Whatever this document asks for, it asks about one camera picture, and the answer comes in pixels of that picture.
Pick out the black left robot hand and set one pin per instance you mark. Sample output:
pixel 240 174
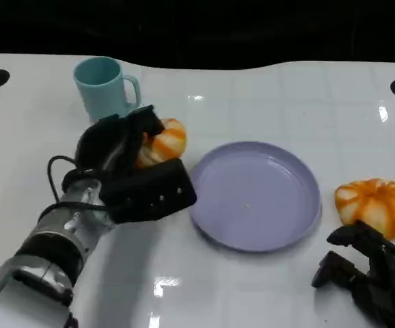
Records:
pixel 115 150

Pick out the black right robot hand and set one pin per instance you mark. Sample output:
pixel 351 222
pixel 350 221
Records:
pixel 392 283

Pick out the orange and white bread roll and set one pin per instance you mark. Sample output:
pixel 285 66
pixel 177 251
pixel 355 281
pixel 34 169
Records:
pixel 375 205
pixel 170 141

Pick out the pale green mug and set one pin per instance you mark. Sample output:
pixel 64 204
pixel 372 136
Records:
pixel 98 92

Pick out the lilac plate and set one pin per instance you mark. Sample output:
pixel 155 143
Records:
pixel 252 198

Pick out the black fabric barrier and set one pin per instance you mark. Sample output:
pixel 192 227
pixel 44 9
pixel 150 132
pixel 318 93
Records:
pixel 197 27

